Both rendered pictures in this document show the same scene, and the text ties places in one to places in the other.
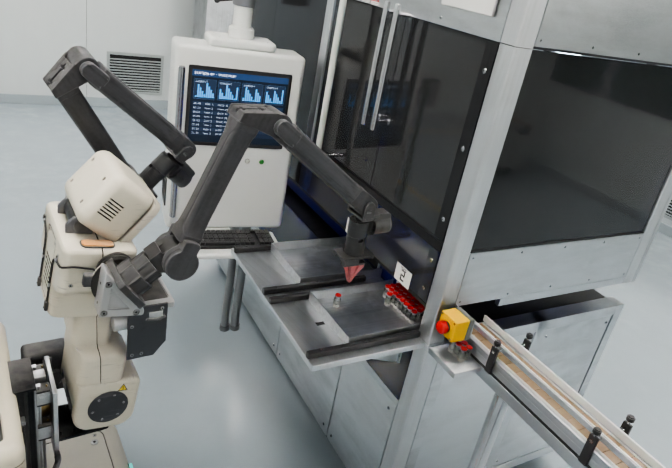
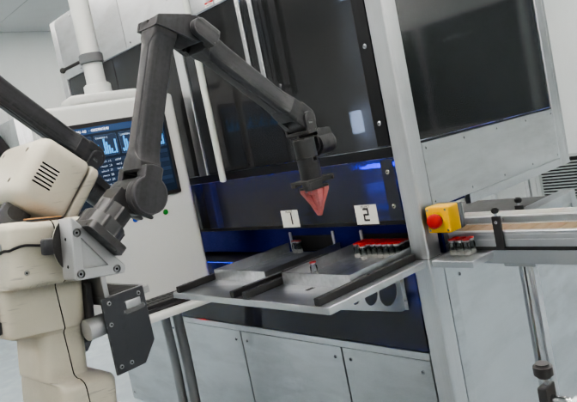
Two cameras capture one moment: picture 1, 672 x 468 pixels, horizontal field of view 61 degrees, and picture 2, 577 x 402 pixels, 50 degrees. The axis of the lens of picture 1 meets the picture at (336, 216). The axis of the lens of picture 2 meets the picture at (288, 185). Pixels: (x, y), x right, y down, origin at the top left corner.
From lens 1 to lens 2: 0.68 m
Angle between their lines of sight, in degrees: 21
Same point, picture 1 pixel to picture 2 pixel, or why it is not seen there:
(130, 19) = not seen: outside the picture
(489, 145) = (387, 22)
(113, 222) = (52, 191)
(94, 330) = (65, 354)
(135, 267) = (99, 210)
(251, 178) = (161, 234)
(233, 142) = (156, 49)
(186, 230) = (141, 155)
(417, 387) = (441, 318)
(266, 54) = (131, 98)
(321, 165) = (247, 73)
